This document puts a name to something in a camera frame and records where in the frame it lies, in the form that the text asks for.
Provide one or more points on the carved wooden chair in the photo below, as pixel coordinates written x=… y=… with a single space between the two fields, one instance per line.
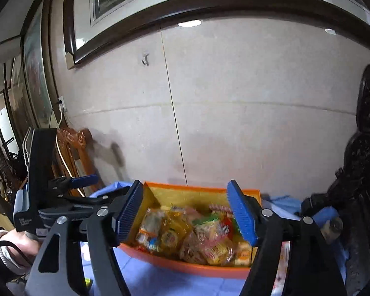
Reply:
x=77 y=141

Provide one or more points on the dark carved furniture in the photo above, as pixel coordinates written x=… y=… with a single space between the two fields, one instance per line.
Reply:
x=367 y=160

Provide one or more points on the yellow green packet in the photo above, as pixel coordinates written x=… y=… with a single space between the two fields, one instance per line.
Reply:
x=87 y=282

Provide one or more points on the orange box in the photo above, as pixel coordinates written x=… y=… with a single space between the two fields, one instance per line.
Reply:
x=188 y=268

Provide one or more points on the person's left hand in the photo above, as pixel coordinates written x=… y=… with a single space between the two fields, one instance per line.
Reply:
x=21 y=245

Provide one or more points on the blue leaf print cloth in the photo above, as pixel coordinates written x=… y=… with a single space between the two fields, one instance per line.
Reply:
x=172 y=283

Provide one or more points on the person's left forearm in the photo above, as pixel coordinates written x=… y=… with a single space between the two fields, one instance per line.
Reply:
x=0 y=271

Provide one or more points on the large dark framed picture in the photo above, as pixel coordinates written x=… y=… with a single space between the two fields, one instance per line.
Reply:
x=203 y=3

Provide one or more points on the metal wall hook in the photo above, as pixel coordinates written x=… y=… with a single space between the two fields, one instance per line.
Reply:
x=145 y=58

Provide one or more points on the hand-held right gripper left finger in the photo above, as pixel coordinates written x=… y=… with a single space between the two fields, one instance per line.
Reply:
x=129 y=215

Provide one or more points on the red white printed packet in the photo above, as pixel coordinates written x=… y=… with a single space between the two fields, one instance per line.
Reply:
x=282 y=268

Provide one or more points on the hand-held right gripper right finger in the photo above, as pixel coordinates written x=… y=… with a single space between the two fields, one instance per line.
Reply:
x=242 y=212

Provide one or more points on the dark framed wall painting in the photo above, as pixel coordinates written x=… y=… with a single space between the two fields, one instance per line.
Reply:
x=37 y=67

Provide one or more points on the grey round object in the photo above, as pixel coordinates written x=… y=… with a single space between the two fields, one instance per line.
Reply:
x=333 y=229

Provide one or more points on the white wall socket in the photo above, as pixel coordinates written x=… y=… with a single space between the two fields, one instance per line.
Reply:
x=62 y=104

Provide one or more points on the pile of snack packets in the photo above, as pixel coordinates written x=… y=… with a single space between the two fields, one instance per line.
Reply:
x=197 y=240

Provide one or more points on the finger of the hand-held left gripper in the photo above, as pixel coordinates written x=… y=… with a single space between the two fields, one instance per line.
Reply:
x=80 y=205
x=83 y=181

